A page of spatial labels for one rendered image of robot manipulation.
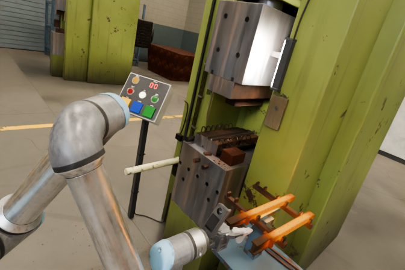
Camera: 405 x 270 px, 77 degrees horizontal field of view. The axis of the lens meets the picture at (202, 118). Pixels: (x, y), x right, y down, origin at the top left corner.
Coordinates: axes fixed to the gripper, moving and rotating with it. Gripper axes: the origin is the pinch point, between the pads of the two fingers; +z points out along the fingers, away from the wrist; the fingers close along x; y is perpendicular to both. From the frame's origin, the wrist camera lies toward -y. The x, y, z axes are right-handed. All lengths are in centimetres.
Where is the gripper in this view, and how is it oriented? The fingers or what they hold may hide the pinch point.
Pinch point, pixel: (240, 218)
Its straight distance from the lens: 107.2
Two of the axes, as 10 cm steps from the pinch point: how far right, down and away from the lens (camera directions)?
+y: -2.2, 9.3, 3.1
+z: 7.7, -0.4, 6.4
